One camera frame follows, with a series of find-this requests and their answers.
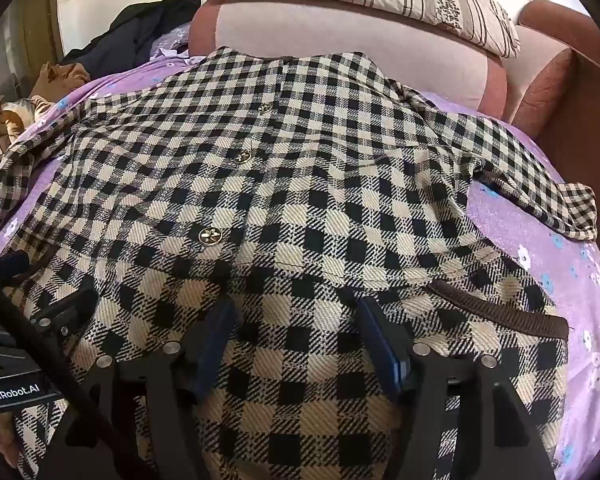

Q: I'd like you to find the black beige checked coat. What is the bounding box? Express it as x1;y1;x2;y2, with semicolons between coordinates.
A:
0;46;598;480

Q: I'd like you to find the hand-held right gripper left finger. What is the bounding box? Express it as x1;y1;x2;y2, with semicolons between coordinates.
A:
41;296;241;480

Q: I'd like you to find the dark navy garment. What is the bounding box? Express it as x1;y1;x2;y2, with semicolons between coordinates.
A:
60;0;202;81

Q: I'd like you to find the purple floral bedsheet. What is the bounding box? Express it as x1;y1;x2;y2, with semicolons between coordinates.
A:
0;22;600;480

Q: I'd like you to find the brown wooden bed frame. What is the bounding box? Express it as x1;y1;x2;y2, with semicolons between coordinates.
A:
535;47;600;261

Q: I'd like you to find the black cable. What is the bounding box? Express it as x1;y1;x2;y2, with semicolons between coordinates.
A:
0;277;157;480

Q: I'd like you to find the beige brown patterned cloth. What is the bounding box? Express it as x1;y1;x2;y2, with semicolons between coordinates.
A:
0;100;48;173

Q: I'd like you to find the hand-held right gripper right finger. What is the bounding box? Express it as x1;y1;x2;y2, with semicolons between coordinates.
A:
356;296;557;480

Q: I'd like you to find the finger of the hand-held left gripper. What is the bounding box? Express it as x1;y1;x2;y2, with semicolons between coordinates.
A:
31;287;99;350
0;251;32;288

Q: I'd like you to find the pink padded headboard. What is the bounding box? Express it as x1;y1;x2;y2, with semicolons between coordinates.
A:
187;0;600;138

